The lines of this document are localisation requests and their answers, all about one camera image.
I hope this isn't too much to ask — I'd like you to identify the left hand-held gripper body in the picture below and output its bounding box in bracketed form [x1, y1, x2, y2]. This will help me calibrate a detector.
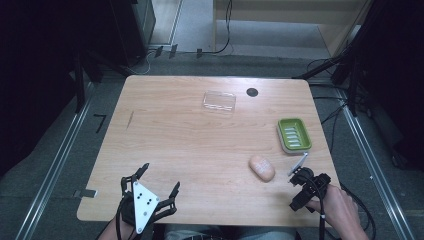
[117, 179, 168, 235]

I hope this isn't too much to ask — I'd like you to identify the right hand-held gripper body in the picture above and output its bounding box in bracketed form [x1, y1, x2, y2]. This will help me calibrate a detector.
[287, 152, 332, 203]

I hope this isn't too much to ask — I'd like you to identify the peach soap bar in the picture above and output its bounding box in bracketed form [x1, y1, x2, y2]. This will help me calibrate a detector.
[248, 154, 277, 183]

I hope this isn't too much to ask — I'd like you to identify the green soap dish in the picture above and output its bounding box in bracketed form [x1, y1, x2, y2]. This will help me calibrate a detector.
[276, 117, 313, 155]

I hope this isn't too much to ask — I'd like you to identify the person's right hand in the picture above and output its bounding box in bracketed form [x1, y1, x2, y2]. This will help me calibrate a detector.
[305, 184, 362, 235]

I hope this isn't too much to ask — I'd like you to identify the person's left hand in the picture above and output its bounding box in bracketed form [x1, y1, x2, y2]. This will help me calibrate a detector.
[97, 217, 138, 240]

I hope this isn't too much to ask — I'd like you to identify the grey tape strip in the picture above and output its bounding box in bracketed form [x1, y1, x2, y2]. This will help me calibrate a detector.
[73, 188, 98, 199]

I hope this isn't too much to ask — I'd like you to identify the black tape corner mark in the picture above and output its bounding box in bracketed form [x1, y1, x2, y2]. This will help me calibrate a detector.
[93, 113, 108, 134]

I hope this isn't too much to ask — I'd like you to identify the clear plastic lid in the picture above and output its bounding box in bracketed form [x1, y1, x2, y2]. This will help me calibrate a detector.
[201, 90, 238, 114]

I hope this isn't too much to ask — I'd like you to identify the black stand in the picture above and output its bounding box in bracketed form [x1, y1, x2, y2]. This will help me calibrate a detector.
[292, 0, 424, 118]
[68, 46, 134, 114]

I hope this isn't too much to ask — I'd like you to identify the black cabinet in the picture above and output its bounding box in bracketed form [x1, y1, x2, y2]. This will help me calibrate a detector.
[108, 0, 157, 68]

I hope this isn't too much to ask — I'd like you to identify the light wooden furniture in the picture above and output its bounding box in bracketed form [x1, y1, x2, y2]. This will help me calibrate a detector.
[212, 0, 374, 58]

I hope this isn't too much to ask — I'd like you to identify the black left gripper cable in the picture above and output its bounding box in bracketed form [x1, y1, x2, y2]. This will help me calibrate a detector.
[114, 196, 134, 240]

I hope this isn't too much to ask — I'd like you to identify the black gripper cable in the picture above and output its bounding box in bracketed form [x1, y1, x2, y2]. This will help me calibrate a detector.
[308, 176, 327, 240]
[114, 196, 134, 240]

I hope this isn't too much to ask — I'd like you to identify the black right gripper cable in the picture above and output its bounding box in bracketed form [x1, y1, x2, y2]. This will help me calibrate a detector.
[308, 176, 327, 240]

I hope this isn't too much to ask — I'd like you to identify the black floor cable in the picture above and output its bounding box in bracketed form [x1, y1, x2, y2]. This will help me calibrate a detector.
[339, 183, 378, 240]

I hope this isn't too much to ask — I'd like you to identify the metal floor rail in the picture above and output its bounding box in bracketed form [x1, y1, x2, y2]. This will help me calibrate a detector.
[14, 81, 96, 240]
[334, 88, 416, 240]

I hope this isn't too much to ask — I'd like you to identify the white floor cable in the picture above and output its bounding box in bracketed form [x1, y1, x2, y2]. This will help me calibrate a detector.
[128, 49, 158, 76]

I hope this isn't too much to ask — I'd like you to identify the black hanging cable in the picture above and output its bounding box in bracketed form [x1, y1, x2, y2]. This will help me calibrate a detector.
[203, 0, 234, 56]

